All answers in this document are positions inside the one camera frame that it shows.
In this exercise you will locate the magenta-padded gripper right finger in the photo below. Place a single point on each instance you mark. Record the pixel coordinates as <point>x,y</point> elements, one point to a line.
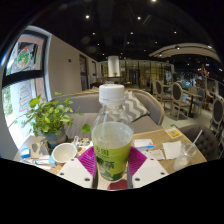
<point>137,161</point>

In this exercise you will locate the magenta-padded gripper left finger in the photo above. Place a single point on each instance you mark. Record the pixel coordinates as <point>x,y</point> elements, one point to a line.
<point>87,161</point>

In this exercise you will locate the green-label clear drink bottle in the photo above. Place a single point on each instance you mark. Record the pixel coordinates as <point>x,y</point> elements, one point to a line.
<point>111,146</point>

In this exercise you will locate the white printed paper slip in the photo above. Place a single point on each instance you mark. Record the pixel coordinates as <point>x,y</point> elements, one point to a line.
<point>155,154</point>

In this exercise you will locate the blue and white packet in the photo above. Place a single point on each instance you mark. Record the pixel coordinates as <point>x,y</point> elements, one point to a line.
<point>144,143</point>

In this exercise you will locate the tan mug with white inside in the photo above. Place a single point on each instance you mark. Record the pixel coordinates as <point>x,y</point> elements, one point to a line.
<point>63,153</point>

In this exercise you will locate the light blue small carton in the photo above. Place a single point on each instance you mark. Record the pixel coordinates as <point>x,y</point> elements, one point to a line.
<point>52,161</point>

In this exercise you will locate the white paper napkin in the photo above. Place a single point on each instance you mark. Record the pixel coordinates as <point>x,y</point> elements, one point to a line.
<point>172,150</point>

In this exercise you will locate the yellow square table sticker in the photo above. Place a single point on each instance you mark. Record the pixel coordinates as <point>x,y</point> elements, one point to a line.
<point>173,132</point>

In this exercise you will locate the clear plastic cup with straw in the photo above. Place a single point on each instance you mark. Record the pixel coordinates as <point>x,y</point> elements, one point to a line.
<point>185,156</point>

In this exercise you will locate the brown kraft paper card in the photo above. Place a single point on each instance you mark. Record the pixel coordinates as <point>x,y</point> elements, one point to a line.
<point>38,150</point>

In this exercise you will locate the white tube with teal end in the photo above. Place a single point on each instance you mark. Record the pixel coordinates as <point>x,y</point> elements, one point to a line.
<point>36,161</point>

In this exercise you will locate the grey white chevron cushion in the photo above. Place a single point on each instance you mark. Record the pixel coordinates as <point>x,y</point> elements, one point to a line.
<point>136,106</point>

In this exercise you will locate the grey curved sofa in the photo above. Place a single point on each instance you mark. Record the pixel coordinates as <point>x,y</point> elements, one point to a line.
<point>80,106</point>

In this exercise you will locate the green potted plant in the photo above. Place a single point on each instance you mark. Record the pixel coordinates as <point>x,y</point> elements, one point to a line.
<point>50,116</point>

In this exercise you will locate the blue and white small box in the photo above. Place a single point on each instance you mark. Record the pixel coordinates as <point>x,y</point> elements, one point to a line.
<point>25,152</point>

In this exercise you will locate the dark grey tufted armchair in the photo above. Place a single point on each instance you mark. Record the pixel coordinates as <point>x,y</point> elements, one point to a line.
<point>203,141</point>

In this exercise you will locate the group of wooden dining chairs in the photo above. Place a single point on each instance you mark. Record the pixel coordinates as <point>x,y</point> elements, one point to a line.
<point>180,96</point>

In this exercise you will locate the group of ceiling spot lights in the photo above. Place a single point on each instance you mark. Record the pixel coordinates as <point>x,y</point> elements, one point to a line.
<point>133,26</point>

